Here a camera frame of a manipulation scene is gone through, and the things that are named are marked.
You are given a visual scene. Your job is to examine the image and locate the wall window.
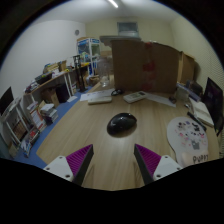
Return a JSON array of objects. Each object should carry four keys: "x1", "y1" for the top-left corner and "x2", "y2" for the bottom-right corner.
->
[{"x1": 116, "y1": 21, "x2": 139, "y2": 38}]

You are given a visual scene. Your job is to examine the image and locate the black marker pen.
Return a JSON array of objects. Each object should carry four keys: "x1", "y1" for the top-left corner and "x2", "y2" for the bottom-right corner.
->
[{"x1": 186, "y1": 111, "x2": 208, "y2": 132}]

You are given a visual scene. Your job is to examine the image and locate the large brown cardboard box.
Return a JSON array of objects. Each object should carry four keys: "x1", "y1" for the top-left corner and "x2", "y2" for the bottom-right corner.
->
[{"x1": 110, "y1": 39, "x2": 183, "y2": 94}]

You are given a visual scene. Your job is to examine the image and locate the black monitor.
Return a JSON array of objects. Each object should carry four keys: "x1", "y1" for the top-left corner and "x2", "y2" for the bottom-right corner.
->
[{"x1": 0, "y1": 86, "x2": 15, "y2": 116}]

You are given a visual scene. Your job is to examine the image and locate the black computer mouse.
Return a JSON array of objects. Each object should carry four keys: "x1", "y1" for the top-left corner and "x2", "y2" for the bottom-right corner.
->
[{"x1": 106, "y1": 112, "x2": 138, "y2": 137}]

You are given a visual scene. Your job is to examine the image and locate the stack of books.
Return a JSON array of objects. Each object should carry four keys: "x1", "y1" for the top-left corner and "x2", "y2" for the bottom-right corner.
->
[{"x1": 39, "y1": 103, "x2": 59, "y2": 125}]

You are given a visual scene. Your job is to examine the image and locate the flat white remote control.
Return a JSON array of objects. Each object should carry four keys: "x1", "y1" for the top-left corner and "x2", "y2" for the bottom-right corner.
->
[{"x1": 87, "y1": 95, "x2": 113, "y2": 105}]

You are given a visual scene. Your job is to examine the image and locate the small brown cardboard box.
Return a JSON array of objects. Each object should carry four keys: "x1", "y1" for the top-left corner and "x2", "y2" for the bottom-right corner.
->
[{"x1": 40, "y1": 87, "x2": 60, "y2": 108}]

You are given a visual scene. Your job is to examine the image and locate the cluttered wooden wall desk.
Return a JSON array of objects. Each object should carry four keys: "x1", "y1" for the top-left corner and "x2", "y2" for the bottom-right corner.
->
[{"x1": 23, "y1": 61, "x2": 91, "y2": 101}]

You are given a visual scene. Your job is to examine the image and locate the white paper sheet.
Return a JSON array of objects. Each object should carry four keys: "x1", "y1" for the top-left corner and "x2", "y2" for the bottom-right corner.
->
[
  {"x1": 144, "y1": 92, "x2": 177, "y2": 108},
  {"x1": 79, "y1": 88, "x2": 116, "y2": 102}
]

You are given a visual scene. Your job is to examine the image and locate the white remote with buttons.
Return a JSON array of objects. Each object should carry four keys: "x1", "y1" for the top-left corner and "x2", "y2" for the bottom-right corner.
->
[{"x1": 122, "y1": 90, "x2": 148, "y2": 104}]

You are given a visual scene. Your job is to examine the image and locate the black metal stand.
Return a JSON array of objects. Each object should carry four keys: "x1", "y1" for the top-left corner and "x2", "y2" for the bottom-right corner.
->
[{"x1": 72, "y1": 54, "x2": 87, "y2": 93}]

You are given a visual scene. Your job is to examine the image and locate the blue and white display cabinet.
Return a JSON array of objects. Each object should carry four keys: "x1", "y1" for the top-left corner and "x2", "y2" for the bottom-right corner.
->
[{"x1": 76, "y1": 37, "x2": 102, "y2": 76}]

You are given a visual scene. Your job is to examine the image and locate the clear plastic container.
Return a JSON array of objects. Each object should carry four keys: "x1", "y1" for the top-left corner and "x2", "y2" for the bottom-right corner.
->
[{"x1": 175, "y1": 86, "x2": 190, "y2": 102}]

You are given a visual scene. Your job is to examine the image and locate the clear plastic jar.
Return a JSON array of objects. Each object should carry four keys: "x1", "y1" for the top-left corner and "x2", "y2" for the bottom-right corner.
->
[{"x1": 97, "y1": 56, "x2": 113, "y2": 88}]

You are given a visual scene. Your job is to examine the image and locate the black coiled cable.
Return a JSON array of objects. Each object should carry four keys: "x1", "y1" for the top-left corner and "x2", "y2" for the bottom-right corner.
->
[{"x1": 110, "y1": 88, "x2": 125, "y2": 97}]

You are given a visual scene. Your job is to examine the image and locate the white book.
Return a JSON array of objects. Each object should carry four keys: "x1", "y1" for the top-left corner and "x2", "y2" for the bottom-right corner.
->
[{"x1": 191, "y1": 98, "x2": 215, "y2": 128}]

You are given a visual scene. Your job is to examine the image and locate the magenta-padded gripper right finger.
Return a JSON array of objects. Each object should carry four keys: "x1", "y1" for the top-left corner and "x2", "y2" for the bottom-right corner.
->
[{"x1": 133, "y1": 143, "x2": 184, "y2": 186}]

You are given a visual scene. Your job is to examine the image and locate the open brown cardboard box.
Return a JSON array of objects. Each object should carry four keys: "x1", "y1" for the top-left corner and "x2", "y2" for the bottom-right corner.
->
[{"x1": 179, "y1": 50, "x2": 198, "y2": 84}]

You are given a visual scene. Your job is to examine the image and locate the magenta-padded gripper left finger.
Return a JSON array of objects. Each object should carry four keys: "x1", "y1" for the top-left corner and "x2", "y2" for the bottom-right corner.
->
[{"x1": 43, "y1": 143, "x2": 95, "y2": 187}]

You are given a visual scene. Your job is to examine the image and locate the ceiling light tube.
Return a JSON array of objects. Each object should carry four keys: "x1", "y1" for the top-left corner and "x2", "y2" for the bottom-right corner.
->
[{"x1": 107, "y1": 0, "x2": 120, "y2": 9}]

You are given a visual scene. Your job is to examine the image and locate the black computer tower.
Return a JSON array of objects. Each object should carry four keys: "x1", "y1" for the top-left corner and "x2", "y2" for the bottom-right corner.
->
[{"x1": 54, "y1": 83, "x2": 71, "y2": 104}]

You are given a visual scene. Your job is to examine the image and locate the white shelf unit with books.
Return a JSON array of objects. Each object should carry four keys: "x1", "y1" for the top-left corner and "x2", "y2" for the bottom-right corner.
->
[{"x1": 0, "y1": 96, "x2": 44, "y2": 158}]

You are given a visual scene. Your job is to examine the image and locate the blue book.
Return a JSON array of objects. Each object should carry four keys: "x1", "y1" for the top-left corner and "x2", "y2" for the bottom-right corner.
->
[{"x1": 176, "y1": 82, "x2": 203, "y2": 103}]

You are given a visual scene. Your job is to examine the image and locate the white printed round mouse pad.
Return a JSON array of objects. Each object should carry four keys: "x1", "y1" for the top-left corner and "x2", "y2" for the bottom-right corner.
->
[{"x1": 166, "y1": 116, "x2": 210, "y2": 168}]

